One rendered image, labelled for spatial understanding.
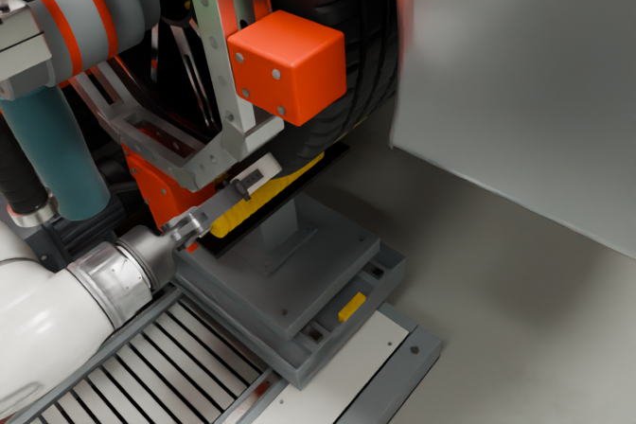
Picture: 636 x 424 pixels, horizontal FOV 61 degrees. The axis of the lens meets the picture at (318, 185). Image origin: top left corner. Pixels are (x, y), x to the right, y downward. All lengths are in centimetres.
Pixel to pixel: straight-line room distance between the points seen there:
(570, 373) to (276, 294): 65
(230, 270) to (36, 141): 48
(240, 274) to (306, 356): 21
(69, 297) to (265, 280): 59
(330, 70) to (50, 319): 37
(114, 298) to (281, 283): 56
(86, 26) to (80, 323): 33
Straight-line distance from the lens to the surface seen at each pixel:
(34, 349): 62
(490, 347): 134
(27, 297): 64
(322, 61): 52
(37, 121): 89
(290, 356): 114
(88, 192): 98
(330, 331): 116
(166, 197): 91
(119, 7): 72
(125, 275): 64
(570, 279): 150
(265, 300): 112
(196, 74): 86
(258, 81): 54
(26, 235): 116
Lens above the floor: 113
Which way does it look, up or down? 43 degrees down
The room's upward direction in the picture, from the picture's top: 6 degrees counter-clockwise
